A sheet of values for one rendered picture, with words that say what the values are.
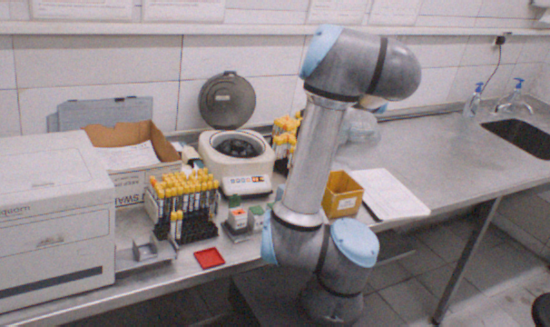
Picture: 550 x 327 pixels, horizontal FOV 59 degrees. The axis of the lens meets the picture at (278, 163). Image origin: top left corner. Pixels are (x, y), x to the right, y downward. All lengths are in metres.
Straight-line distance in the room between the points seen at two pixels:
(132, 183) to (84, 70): 0.41
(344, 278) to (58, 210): 0.63
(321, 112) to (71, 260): 0.66
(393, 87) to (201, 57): 0.98
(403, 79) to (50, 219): 0.78
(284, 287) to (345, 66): 0.58
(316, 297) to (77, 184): 0.59
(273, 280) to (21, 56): 0.98
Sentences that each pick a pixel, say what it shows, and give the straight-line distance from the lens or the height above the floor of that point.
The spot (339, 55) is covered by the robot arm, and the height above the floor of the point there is 1.55.
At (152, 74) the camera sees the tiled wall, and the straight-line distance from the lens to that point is 1.77.
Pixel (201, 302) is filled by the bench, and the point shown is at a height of 0.27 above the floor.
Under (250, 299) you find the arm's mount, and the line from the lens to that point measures 1.21.
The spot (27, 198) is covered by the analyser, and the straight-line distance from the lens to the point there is 1.11.
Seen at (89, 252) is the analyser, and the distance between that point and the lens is 1.23.
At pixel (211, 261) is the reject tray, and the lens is 1.39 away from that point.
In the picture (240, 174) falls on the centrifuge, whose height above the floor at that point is 0.94.
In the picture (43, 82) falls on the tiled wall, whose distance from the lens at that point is 1.69.
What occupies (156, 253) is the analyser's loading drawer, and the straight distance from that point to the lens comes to 1.33.
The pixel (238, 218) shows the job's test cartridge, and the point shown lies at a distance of 1.44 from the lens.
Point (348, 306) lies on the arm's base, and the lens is 1.18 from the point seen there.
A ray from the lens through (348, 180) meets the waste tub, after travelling 1.73.
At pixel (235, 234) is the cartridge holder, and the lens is 1.47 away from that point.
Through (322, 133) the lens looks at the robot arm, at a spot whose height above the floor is 1.39.
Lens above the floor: 1.81
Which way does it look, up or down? 29 degrees down
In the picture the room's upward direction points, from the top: 11 degrees clockwise
